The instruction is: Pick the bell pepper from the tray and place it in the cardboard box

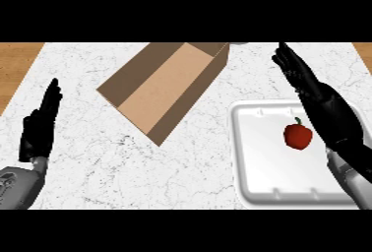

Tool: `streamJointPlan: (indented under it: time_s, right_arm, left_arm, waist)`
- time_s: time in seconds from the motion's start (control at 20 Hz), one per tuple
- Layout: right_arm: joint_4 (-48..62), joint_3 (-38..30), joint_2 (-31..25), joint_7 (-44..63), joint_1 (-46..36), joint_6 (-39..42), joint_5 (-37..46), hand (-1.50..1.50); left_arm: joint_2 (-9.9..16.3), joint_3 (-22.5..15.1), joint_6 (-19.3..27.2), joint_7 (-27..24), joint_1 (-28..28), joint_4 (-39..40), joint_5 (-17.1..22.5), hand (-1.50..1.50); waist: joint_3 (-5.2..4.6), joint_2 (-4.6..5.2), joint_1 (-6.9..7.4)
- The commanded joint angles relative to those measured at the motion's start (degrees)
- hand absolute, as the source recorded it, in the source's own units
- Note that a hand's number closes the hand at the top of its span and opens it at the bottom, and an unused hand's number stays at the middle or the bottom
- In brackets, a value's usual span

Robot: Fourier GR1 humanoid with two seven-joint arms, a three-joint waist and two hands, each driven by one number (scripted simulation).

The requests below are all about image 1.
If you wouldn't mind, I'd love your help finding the white plastic tray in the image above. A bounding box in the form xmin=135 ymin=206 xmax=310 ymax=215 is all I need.
xmin=228 ymin=99 xmax=372 ymax=210

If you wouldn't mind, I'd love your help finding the brown cardboard box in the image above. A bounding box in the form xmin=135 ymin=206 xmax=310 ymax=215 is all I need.
xmin=96 ymin=41 xmax=231 ymax=148

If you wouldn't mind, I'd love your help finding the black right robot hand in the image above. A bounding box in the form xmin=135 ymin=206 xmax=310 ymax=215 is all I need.
xmin=270 ymin=41 xmax=372 ymax=183

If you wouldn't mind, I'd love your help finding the red bell pepper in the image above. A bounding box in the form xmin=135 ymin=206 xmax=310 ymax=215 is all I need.
xmin=282 ymin=116 xmax=314 ymax=152

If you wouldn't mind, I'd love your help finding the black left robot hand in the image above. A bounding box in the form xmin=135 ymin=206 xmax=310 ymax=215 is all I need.
xmin=17 ymin=77 xmax=63 ymax=163

